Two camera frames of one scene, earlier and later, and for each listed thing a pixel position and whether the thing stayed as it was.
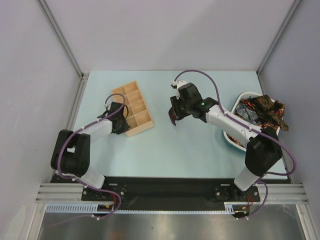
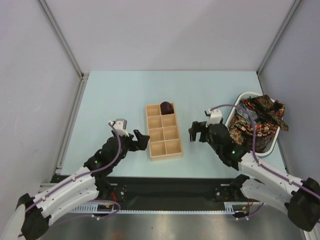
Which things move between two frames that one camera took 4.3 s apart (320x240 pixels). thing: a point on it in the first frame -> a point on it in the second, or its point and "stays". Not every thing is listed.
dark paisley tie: [264, 105] stays
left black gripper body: [123, 126] -> [131, 145]
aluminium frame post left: [50, 16] stays
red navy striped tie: [172, 115] -> [166, 108]
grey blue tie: [242, 110] stays
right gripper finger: [174, 117] -> [192, 132]
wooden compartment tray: [139, 117] -> [164, 133]
